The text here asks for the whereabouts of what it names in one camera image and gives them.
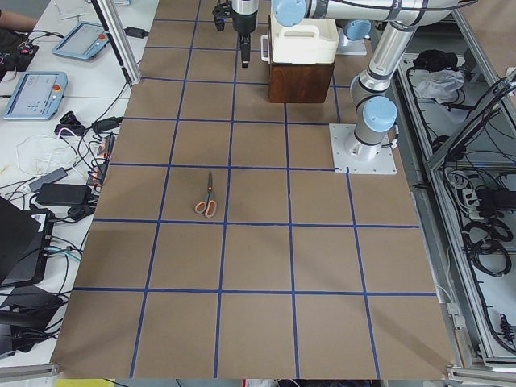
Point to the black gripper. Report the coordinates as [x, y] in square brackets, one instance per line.
[245, 23]

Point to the grey orange scissors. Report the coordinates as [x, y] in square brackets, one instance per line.
[208, 206]

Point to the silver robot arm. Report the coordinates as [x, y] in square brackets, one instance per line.
[376, 113]

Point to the dark wooden drawer cabinet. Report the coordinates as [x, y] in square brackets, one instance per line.
[300, 83]

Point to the cream plastic tray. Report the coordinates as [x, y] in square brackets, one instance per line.
[312, 42]

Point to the small black power brick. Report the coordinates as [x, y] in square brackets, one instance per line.
[136, 32]

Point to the upper blue teach pendant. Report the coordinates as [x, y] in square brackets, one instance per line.
[83, 42]

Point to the blue teach pendant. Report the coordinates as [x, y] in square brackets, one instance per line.
[37, 96]
[83, 42]

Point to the lower blue teach pendant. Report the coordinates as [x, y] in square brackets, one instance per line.
[37, 96]

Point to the black power adapter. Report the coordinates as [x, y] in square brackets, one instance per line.
[62, 194]

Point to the black laptop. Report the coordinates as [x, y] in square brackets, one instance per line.
[25, 235]

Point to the aluminium frame post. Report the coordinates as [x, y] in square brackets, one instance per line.
[112, 25]

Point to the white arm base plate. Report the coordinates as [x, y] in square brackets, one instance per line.
[352, 157]

